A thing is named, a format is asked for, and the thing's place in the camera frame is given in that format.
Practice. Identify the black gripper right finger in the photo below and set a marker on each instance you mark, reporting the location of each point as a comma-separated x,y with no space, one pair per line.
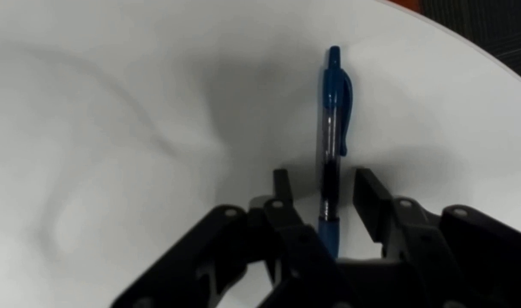
455,259

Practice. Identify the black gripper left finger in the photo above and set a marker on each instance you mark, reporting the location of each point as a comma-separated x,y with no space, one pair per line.
207,262

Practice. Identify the blue ballpoint pen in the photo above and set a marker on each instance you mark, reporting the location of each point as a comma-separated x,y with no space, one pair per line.
337,113

